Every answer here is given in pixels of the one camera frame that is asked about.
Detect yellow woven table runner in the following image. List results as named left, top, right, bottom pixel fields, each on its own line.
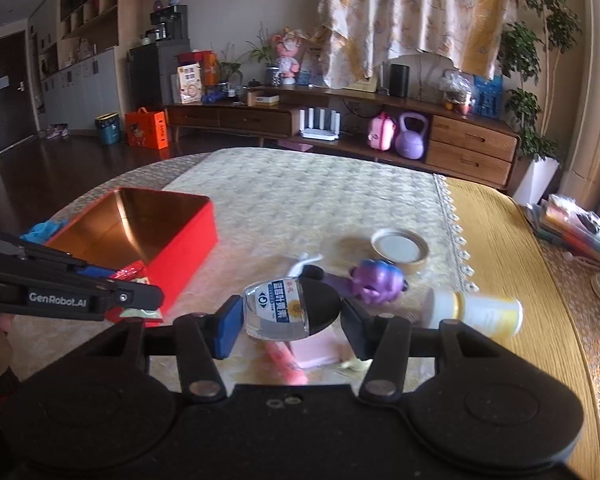
left=444, top=176, right=600, bottom=480

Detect pink lip balm tube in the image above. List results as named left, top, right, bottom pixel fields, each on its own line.
left=264, top=341, right=309, bottom=386

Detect pink doll figure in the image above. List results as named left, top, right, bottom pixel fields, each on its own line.
left=272, top=27, right=306, bottom=86

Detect stack of books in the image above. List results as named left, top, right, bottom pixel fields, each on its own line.
left=524, top=194, right=600, bottom=263

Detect round gold tin lid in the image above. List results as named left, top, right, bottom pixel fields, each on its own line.
left=370, top=228, right=430, bottom=275

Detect pink toy bag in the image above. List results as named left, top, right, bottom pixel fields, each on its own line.
left=367, top=112, right=396, bottom=152

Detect black cylindrical speaker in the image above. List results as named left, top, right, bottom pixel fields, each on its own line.
left=388, top=64, right=411, bottom=99

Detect blue rubber gloves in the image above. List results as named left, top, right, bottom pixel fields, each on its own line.
left=20, top=220, right=68, bottom=245

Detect white wifi router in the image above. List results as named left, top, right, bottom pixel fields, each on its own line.
left=299, top=107, right=341, bottom=142

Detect floral curtain cloth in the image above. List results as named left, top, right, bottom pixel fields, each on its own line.
left=317, top=0, right=517, bottom=89

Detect purple toy figure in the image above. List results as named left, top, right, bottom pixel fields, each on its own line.
left=349, top=259, right=408, bottom=306

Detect orange gift box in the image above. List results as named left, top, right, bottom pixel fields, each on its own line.
left=124, top=107, right=169, bottom=151

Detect wooden TV cabinet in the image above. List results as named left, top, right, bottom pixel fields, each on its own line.
left=166, top=86, right=520, bottom=191

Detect cereal box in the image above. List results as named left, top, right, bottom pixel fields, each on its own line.
left=176, top=63, right=202, bottom=104

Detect purple kettlebell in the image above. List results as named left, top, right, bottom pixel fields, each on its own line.
left=394, top=112, right=429, bottom=160

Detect potted green tree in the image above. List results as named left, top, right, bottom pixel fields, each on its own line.
left=498, top=0, right=581, bottom=206

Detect white sunglasses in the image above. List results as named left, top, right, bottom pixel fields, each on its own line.
left=286, top=252, right=323, bottom=278

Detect red metal tin box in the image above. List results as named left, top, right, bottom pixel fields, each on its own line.
left=46, top=188, right=219, bottom=314

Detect white yellow cream jar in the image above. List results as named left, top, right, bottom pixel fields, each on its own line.
left=420, top=288, right=524, bottom=338

